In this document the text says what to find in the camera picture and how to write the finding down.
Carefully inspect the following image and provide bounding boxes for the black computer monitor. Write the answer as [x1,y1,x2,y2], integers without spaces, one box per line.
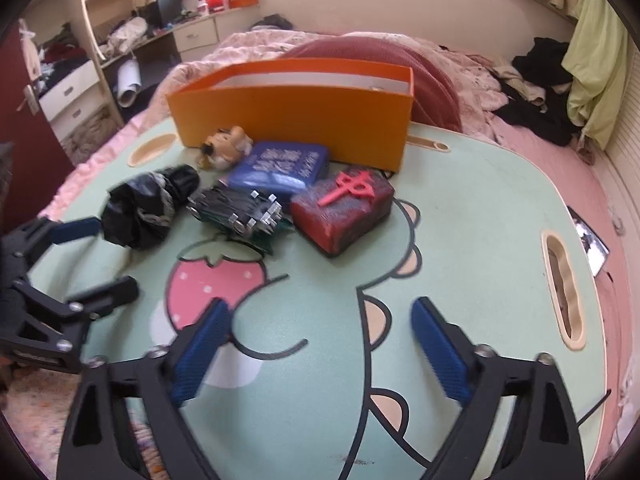
[156,0,183,26]

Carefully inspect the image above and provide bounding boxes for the cartoon printed green desktop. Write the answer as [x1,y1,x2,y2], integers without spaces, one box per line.
[25,125,613,480]

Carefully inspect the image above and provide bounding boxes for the plush dog toy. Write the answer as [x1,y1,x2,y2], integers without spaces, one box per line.
[197,127,253,170]

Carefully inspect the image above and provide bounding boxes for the dark green toy car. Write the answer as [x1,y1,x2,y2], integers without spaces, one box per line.
[186,186,296,256]

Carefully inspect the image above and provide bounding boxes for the orange cardboard box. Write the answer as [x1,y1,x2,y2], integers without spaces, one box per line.
[166,57,416,173]

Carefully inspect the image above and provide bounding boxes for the metal door handle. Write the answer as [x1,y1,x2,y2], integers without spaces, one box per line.
[17,85,41,113]

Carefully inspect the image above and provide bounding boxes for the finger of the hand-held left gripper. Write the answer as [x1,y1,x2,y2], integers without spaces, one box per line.
[0,216,104,281]
[11,275,140,352]

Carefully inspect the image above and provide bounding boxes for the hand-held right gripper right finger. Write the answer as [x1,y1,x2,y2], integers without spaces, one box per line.
[410,296,586,480]

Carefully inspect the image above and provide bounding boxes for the dark red door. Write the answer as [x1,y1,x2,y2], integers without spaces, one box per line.
[0,25,76,231]

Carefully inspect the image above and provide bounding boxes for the white rolled paper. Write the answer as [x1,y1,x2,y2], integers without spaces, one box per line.
[116,58,142,108]

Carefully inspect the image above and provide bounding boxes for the black clothes pile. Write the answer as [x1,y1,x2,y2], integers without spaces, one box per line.
[492,37,583,147]

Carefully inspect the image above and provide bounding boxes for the light green hanging cloth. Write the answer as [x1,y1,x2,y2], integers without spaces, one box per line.
[562,0,633,151]

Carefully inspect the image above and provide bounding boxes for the black smartphone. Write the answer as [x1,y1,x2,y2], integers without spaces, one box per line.
[567,206,611,278]

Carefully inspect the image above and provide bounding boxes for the thin black cable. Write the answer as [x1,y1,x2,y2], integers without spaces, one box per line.
[575,387,612,428]

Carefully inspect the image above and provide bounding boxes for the red block with raised symbol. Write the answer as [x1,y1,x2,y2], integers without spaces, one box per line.
[290,170,396,258]

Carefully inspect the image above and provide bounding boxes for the beige garment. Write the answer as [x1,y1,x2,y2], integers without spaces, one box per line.
[492,62,546,106]

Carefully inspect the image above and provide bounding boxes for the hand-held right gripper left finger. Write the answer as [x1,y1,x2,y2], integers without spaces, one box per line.
[56,297,233,480]

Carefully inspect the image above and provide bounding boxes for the blue tissue packet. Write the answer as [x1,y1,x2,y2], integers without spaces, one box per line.
[227,141,332,205]

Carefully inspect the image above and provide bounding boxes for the dark cloth on bed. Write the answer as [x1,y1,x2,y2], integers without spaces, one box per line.
[250,14,293,31]

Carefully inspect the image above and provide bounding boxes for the pink floral quilt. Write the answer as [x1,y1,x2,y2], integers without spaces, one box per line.
[150,30,511,141]

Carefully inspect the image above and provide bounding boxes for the cream desk drawer unit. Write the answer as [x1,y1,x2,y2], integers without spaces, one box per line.
[175,17,221,61]

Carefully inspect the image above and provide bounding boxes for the white crumpled clothes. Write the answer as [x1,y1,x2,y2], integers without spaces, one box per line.
[107,16,148,53]

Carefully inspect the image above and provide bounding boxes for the dark red pillow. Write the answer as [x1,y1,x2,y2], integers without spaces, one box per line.
[282,35,463,133]

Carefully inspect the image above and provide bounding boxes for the cream wall shelf unit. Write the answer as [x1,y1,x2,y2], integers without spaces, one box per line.
[20,0,156,126]

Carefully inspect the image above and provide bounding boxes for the multicolour speckled rug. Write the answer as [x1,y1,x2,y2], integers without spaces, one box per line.
[0,370,166,480]

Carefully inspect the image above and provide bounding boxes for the black bag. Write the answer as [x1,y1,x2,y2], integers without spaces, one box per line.
[101,165,201,251]

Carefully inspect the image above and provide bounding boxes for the white drawer cabinet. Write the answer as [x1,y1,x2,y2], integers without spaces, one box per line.
[37,60,126,146]

